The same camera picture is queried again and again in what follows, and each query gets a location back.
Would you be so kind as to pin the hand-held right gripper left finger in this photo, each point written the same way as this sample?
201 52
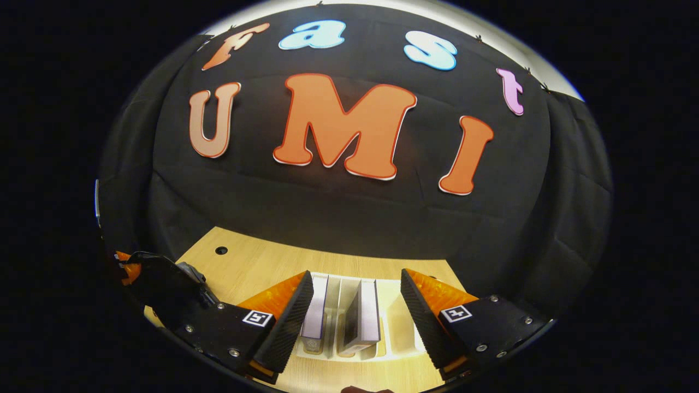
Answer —
289 322

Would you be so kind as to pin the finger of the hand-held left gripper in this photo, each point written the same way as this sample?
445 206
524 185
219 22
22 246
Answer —
128 270

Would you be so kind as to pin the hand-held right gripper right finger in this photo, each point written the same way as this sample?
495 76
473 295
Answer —
420 322

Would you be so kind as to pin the white bookshelf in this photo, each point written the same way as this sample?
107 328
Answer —
398 327

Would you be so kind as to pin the blue cover book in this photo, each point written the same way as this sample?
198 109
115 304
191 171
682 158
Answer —
317 311

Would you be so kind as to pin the grey schoolbag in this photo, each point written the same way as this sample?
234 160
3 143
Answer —
164 284

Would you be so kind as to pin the white portrait cover book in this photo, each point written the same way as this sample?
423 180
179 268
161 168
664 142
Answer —
366 322

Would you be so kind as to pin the black backdrop cloth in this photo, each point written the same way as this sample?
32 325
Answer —
355 218

